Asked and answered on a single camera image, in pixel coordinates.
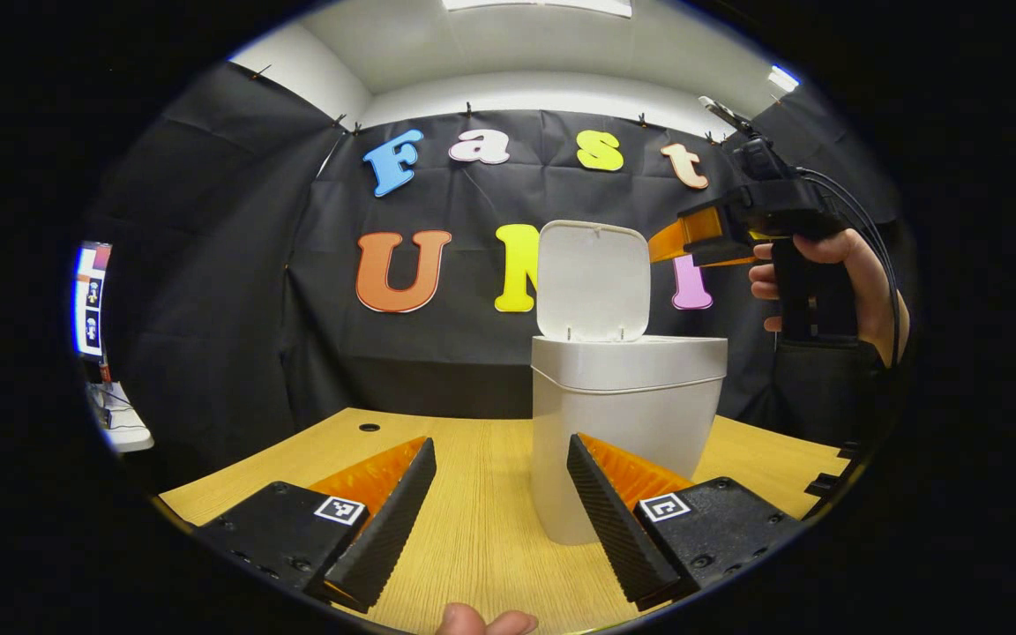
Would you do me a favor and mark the black backdrop cloth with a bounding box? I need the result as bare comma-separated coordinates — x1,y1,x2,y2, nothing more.
89,62,910,486

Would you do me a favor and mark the long ceiling light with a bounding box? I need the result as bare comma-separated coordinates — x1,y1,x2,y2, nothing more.
442,0,632,19

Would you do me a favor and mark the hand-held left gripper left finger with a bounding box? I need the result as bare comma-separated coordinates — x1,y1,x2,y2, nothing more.
193,437,437,614

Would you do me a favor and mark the white desktop garbage bin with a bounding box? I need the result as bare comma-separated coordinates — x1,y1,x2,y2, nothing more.
531,220,728,546

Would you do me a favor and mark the wooden desktop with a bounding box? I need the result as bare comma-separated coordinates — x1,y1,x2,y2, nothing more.
158,407,853,635

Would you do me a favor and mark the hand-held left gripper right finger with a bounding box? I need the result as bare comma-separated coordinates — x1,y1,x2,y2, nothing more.
566,432,804,612

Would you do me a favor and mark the white side table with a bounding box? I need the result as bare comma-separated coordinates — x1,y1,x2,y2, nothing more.
86,381,154,453

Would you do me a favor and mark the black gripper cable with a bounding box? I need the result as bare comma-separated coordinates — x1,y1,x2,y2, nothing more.
795,166,904,358

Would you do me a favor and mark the computer monitor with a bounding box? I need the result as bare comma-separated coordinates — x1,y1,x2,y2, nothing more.
74,243,112,361

